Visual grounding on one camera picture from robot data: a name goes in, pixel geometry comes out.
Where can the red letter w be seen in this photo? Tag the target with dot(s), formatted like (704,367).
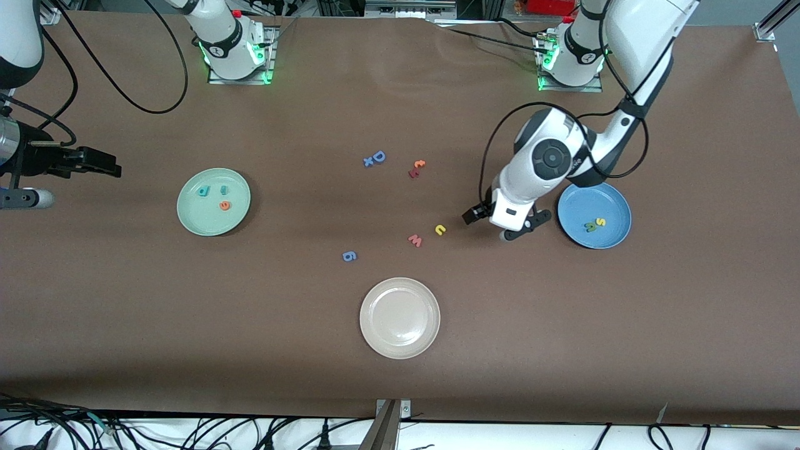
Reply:
(415,240)

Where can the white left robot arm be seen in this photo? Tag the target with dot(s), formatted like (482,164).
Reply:
(644,25)

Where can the beige plate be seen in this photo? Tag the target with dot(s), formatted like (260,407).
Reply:
(400,318)

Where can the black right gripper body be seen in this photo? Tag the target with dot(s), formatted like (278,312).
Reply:
(39,160)

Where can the light green plate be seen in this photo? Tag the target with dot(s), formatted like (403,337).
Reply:
(209,219)

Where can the blue plate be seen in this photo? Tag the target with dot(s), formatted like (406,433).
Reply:
(609,203)

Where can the grey metal box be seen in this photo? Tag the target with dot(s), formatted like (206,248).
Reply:
(406,9)

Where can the brown table cover sheet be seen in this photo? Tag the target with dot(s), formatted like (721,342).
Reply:
(250,344)

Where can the red box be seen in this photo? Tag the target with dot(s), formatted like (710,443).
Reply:
(550,6)

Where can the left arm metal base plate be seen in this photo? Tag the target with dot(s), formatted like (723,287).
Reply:
(569,89)

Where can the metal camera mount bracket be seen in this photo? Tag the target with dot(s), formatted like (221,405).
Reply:
(386,428)

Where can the blue letter D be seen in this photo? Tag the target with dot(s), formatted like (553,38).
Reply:
(375,156)

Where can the aluminium frame rail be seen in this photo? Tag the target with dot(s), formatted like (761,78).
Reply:
(765,31)
(47,15)

